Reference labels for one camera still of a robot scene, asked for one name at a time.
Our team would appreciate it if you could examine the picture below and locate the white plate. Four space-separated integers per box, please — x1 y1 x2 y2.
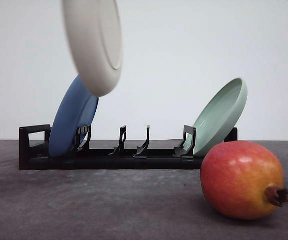
61 0 123 98

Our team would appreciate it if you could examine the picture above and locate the red yellow pomegranate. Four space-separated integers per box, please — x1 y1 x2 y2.
200 140 288 220

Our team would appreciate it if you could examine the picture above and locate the blue plate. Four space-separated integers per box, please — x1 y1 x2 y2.
48 75 99 158

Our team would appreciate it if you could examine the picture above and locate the green plate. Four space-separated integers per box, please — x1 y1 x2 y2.
184 78 248 157

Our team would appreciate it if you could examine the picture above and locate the black plate rack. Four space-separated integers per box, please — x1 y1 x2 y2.
19 124 238 171

